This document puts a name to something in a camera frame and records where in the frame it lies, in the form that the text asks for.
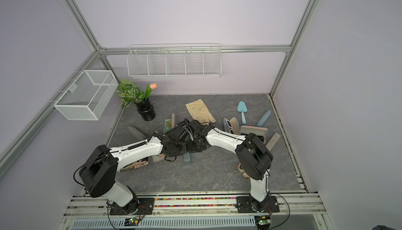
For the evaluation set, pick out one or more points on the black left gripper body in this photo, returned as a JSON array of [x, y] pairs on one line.
[[179, 149]]

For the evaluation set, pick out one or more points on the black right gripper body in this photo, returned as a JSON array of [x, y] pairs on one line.
[[192, 146]]

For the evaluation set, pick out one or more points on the teal grey case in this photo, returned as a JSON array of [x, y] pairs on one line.
[[187, 158]]

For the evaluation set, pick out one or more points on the green glasses case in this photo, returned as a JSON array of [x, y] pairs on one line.
[[170, 123]]

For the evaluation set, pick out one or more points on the pink glasses case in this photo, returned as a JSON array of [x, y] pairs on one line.
[[158, 158]]

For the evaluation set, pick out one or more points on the beige case brown sunglasses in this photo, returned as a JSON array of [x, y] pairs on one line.
[[135, 165]]

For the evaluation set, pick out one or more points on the blue brown glasses case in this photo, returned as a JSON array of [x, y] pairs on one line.
[[261, 122]]

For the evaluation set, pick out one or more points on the grey case red glasses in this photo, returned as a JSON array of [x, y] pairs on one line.
[[271, 143]]

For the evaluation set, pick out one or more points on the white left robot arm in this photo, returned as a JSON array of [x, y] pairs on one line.
[[98, 173]]

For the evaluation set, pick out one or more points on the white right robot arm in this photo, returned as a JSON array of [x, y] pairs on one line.
[[254, 157]]

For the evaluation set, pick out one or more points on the case with white sunglasses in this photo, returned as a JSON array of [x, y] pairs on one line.
[[231, 126]]

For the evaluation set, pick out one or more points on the beige case black glasses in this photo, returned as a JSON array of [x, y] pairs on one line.
[[242, 171]]

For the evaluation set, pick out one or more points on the beige fabric glove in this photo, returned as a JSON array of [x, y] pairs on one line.
[[200, 112]]

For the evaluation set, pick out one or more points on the black glossy vase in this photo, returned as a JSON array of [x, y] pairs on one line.
[[146, 110]]

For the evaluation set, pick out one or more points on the teal small trowel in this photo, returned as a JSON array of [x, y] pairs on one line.
[[242, 108]]

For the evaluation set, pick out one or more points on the pink tulip flower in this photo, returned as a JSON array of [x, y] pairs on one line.
[[153, 86]]

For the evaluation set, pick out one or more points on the green artificial plant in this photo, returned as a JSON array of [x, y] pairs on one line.
[[129, 92]]

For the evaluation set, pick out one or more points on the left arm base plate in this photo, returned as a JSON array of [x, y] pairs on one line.
[[144, 205]]

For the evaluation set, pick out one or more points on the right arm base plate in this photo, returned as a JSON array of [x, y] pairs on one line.
[[247, 204]]

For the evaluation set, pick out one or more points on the white vented cable duct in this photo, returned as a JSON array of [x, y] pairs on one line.
[[174, 223]]

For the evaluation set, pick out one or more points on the long white wire shelf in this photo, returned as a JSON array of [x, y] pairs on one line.
[[174, 60]]

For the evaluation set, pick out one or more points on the white wire basket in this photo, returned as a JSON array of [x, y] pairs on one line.
[[87, 97]]

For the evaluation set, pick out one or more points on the aluminium mounting rail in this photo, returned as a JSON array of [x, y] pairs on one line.
[[223, 204]]

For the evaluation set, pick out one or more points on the aluminium frame post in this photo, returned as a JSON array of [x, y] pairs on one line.
[[87, 32]]

